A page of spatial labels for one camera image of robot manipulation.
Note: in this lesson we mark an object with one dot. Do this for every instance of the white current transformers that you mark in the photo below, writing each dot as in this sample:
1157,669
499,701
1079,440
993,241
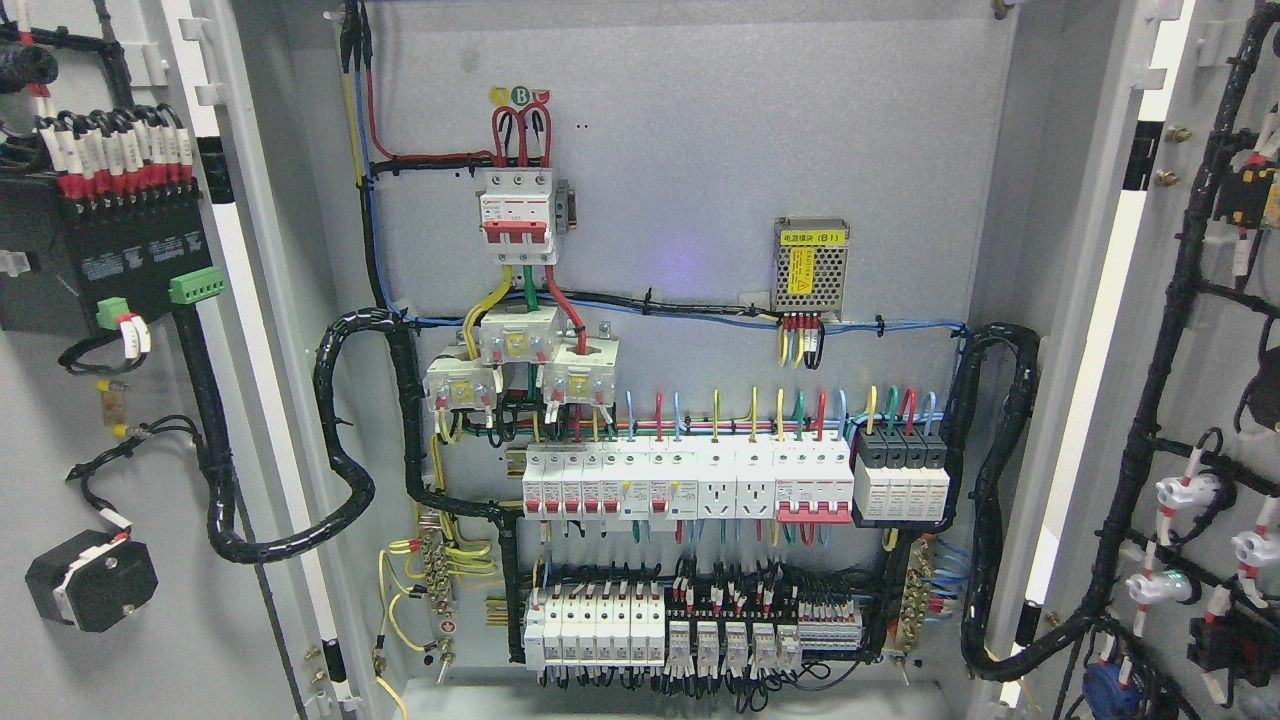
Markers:
511,340

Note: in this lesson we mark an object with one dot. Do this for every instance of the red main circuit breaker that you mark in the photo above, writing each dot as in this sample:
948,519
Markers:
524,214

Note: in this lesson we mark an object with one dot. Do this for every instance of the white socket breaker row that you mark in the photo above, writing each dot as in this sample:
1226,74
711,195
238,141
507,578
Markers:
665,481

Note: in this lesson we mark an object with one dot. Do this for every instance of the metal mesh power supply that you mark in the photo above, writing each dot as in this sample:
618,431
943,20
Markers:
811,259

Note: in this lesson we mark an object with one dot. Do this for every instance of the black relay terminal row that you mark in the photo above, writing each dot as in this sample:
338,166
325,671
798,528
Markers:
690,632

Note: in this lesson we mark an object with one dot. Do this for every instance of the black white surge protector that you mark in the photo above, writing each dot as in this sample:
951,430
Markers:
900,479

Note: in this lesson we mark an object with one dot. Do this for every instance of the black digital power meter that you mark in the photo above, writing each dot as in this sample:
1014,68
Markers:
82,253

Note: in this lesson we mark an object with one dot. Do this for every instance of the white rotary selector switch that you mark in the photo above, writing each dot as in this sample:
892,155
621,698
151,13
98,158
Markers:
92,581

